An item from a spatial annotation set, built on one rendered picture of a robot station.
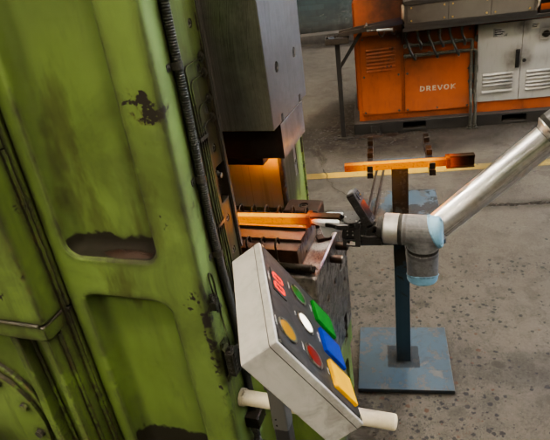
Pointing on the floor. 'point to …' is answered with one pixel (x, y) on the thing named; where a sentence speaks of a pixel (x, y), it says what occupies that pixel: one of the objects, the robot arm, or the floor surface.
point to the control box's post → (281, 418)
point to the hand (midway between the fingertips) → (316, 217)
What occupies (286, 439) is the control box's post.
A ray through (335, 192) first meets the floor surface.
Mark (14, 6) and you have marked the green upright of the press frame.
